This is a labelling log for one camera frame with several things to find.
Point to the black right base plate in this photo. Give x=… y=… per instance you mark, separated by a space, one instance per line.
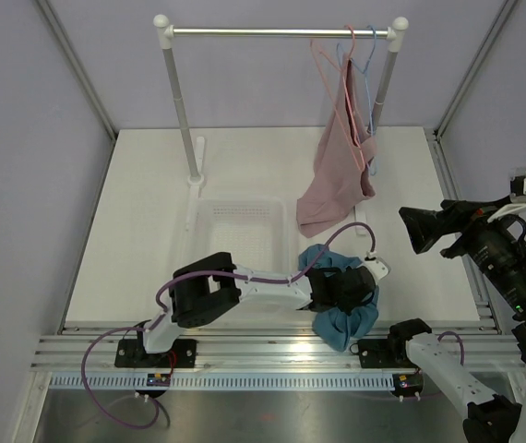
x=379 y=354

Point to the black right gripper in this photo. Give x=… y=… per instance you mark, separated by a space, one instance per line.
x=426 y=225

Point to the pink tank top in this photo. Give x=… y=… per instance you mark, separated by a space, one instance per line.
x=341 y=165

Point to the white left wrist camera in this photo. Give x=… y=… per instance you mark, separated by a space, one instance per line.
x=377 y=267

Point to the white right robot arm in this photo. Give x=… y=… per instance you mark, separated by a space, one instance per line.
x=486 y=415

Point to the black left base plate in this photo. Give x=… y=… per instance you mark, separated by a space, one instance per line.
x=131 y=354

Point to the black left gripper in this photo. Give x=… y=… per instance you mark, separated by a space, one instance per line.
x=346 y=307

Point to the white clothes rack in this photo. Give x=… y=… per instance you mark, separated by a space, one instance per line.
x=394 y=35

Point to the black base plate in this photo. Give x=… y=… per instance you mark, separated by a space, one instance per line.
x=131 y=354
x=379 y=354

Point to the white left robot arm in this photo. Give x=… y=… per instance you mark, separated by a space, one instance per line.
x=214 y=286

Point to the blue wire hanger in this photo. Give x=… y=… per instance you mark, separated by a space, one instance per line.
x=371 y=129

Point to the blue tank top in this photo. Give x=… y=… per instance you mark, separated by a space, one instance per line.
x=335 y=327

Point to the white slotted cable duct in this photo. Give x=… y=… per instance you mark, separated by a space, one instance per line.
x=226 y=381

